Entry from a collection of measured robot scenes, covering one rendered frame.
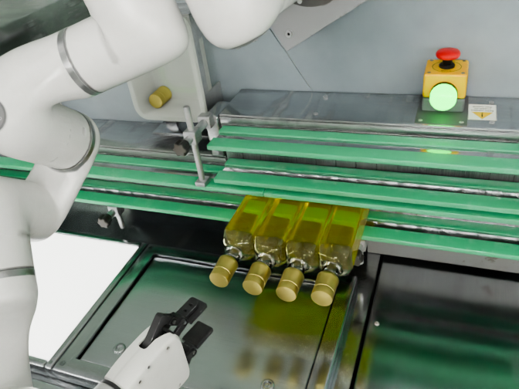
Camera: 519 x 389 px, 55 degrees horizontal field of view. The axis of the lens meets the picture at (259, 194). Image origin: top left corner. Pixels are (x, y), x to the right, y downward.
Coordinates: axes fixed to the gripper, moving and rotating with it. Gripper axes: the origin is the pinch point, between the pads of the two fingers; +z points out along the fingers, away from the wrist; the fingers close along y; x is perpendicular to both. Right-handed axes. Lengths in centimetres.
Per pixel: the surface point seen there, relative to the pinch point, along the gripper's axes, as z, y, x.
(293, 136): 34.7, 13.4, 2.6
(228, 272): 10.1, 0.9, 1.2
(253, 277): 10.9, 1.4, -3.4
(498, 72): 59, 20, -25
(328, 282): 15.3, 1.8, -14.5
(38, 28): 59, 15, 115
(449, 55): 51, 25, -19
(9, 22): 49, 21, 112
